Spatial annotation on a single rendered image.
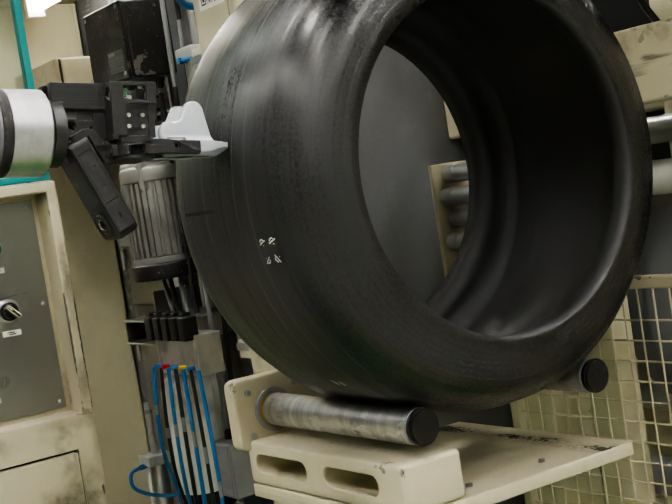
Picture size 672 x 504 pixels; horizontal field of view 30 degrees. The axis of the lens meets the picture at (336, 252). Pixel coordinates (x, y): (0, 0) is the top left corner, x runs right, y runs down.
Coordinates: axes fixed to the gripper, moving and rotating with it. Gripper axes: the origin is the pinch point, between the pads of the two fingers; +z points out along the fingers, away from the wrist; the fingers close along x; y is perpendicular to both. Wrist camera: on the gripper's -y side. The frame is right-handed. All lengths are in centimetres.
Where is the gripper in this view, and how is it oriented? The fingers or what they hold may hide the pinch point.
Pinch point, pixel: (216, 152)
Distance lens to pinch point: 141.8
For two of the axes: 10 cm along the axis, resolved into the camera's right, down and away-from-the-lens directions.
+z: 8.4, -0.5, 5.5
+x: -5.4, 0.5, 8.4
